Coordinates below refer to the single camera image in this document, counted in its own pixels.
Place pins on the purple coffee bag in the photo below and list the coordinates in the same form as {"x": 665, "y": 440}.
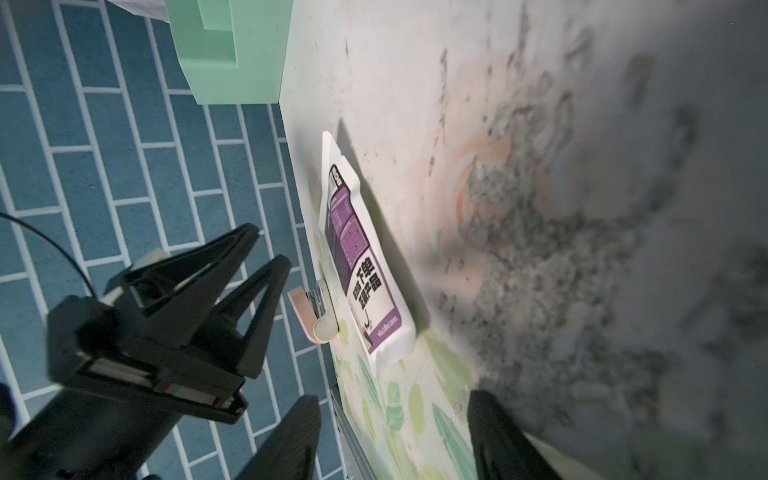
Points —
{"x": 368, "y": 288}

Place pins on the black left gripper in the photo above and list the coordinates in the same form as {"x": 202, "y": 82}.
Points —
{"x": 161, "y": 307}

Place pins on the small pink clip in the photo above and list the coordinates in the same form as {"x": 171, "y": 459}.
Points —
{"x": 315, "y": 312}

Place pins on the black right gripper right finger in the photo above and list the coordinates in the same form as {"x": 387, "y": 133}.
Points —
{"x": 500, "y": 449}

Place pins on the floral table mat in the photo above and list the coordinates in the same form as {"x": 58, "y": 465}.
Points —
{"x": 572, "y": 196}

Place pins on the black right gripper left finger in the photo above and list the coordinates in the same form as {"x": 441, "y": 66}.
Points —
{"x": 289, "y": 452}

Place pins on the green plastic file organizer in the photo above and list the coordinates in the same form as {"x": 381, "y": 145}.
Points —
{"x": 231, "y": 51}

